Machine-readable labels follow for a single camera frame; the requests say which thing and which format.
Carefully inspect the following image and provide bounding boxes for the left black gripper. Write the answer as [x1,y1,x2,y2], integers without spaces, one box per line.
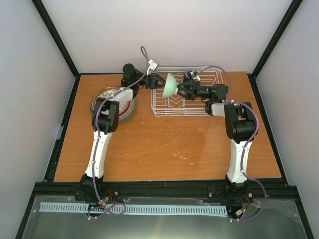
[133,72,168,89]

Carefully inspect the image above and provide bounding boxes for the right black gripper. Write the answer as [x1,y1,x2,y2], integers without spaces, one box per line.
[174,80,213,101]

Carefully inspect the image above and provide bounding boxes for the dark blue mug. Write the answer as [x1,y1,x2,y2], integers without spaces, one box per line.
[183,70,200,83]

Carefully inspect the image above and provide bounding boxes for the mint green bowl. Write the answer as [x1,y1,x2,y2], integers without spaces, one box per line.
[162,73,178,98]

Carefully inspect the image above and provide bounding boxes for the floral patterned bowl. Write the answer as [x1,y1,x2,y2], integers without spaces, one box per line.
[90,86,137,122]

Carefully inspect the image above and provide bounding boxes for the red and teal plate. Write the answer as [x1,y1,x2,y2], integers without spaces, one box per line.
[119,101,132,117]

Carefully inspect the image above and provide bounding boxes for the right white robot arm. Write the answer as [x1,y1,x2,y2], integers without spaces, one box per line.
[176,80,259,187]

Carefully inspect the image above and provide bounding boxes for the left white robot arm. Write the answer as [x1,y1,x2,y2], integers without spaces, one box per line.
[80,60,165,201]

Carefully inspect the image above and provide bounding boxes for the large grey rimmed plate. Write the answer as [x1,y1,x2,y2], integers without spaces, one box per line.
[90,86,137,122]

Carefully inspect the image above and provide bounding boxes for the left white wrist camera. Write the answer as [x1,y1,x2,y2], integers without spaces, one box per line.
[146,59,159,75]

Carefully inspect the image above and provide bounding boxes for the white wire dish rack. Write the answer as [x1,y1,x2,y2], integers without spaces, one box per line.
[151,66,231,117]

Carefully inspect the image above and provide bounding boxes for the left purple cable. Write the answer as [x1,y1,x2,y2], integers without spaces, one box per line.
[92,45,151,221]

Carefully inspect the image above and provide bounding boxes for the purple cable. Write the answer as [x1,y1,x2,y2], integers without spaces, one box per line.
[92,45,151,221]
[196,65,268,223]

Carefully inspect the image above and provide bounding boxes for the black left frame post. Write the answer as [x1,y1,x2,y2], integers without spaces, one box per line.
[31,0,81,78]

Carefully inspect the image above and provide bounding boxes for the black frame post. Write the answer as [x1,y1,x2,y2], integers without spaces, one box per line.
[251,0,304,78]
[31,0,81,78]

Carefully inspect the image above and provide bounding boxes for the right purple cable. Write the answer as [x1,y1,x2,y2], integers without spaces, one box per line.
[196,65,268,223]

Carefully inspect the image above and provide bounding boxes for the black right frame post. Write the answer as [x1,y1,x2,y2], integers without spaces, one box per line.
[251,0,304,78]

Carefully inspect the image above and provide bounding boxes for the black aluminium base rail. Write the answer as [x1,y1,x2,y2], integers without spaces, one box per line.
[31,180,300,204]

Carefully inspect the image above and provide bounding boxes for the light blue cable duct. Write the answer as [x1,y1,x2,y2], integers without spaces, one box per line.
[38,202,227,217]

